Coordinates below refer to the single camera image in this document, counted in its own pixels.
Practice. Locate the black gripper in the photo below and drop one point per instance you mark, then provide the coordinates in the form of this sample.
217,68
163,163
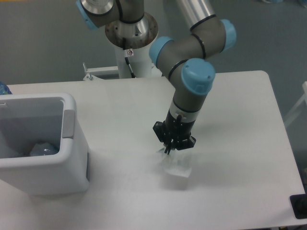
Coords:
174,133

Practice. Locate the clear plastic wrapper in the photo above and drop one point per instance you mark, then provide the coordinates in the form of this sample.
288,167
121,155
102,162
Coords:
176,163

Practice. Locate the crushed clear plastic bottle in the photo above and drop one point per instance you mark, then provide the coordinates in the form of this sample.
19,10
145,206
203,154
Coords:
39,149

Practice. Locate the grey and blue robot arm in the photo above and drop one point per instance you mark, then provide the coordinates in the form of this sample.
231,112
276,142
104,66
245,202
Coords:
184,63

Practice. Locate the white trash can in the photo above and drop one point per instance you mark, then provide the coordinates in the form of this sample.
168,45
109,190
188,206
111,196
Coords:
27,119

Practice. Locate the black device at table edge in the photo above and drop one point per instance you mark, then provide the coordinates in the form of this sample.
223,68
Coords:
299,205

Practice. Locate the blue patterned object at left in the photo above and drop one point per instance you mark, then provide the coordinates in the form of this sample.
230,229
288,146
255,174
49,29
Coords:
4,89

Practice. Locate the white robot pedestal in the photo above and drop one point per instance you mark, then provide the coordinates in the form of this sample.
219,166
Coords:
131,43

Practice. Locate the white frame at right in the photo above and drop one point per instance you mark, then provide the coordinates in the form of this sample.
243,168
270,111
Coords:
297,108

